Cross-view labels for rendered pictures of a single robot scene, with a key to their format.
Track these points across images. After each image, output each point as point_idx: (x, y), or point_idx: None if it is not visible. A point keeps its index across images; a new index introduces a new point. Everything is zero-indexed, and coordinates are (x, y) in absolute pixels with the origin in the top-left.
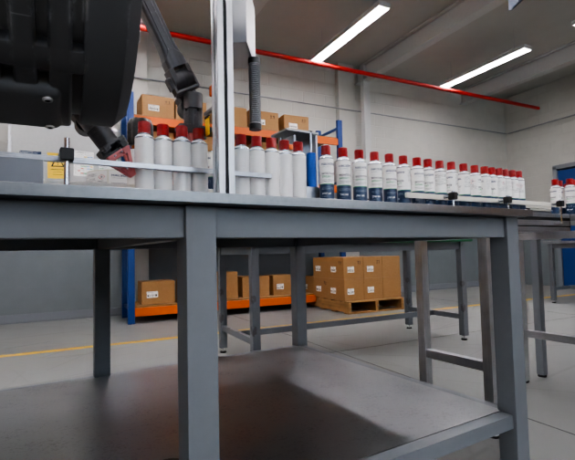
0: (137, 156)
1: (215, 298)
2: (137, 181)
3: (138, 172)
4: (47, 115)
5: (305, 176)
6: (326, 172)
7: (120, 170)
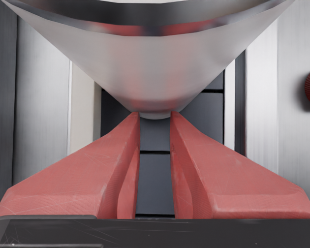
0: (201, 86)
1: None
2: (180, 109)
3: (192, 99)
4: None
5: None
6: None
7: (135, 201)
